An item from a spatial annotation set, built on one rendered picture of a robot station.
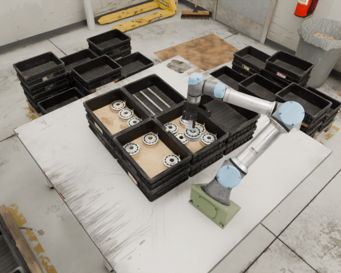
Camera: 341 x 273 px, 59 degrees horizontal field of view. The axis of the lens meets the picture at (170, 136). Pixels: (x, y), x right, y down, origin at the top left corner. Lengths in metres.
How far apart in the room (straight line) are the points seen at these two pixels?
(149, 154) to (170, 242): 0.53
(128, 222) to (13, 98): 2.56
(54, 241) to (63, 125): 0.89
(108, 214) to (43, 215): 1.03
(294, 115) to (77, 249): 1.81
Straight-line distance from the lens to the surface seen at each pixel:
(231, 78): 3.52
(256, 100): 1.66
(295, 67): 3.51
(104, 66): 3.24
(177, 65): 2.83
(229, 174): 1.51
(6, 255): 2.21
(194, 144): 1.92
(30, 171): 3.05
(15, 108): 3.77
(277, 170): 2.08
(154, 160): 1.82
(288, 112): 1.50
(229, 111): 2.18
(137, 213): 1.77
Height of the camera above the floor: 2.23
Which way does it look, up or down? 46 degrees down
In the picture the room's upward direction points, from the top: 2 degrees clockwise
